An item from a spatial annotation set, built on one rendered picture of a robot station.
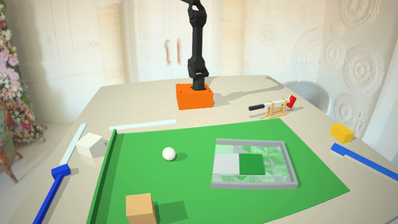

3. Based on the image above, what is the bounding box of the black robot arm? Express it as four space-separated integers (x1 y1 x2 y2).
180 0 209 91

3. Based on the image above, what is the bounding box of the white golf ball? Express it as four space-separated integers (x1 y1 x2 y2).
162 147 176 160

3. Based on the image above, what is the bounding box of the green flat mat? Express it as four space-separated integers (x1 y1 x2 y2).
95 118 350 224

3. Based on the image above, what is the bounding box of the yellow rectangular block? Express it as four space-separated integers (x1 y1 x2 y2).
330 123 355 144

